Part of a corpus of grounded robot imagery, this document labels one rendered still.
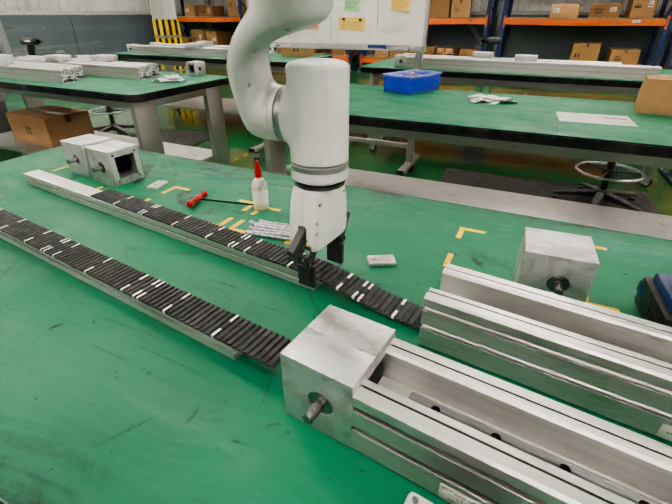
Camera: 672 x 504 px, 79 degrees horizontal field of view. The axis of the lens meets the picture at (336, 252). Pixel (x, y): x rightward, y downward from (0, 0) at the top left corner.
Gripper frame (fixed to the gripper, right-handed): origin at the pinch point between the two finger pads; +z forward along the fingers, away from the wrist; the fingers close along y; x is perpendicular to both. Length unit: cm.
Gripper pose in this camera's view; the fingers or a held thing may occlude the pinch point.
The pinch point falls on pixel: (321, 266)
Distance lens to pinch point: 68.8
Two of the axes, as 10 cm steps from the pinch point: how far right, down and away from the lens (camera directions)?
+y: -5.3, 4.3, -7.3
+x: 8.5, 2.6, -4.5
